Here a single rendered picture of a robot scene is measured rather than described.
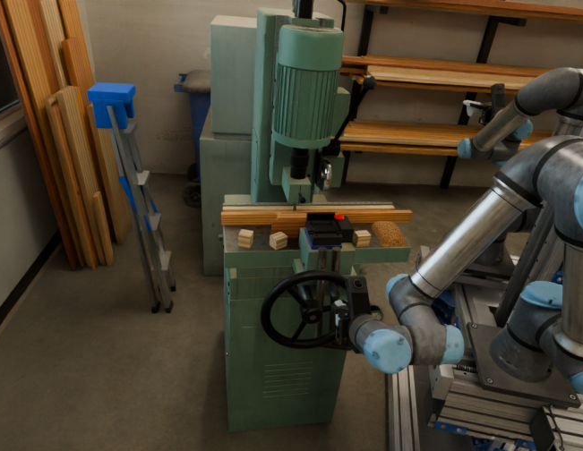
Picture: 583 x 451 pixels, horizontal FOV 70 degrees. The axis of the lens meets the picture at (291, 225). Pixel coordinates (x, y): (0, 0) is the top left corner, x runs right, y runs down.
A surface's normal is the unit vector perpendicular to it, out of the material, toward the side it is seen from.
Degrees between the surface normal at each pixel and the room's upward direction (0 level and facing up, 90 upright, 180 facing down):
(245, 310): 90
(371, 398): 0
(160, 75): 90
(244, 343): 90
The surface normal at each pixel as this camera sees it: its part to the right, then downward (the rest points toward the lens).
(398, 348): 0.14, 0.04
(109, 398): 0.08, -0.85
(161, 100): 0.07, 0.52
